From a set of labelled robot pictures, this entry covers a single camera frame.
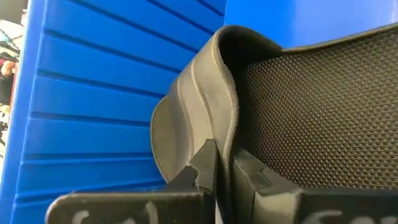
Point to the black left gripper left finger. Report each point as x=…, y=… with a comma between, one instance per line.
x=205, y=168

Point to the blue plastic bin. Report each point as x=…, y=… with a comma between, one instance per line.
x=93, y=93

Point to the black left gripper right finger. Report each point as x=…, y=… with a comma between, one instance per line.
x=248, y=186

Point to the black mesh sneaker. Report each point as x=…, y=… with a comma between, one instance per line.
x=311, y=109

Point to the person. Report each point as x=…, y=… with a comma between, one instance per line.
x=6, y=77

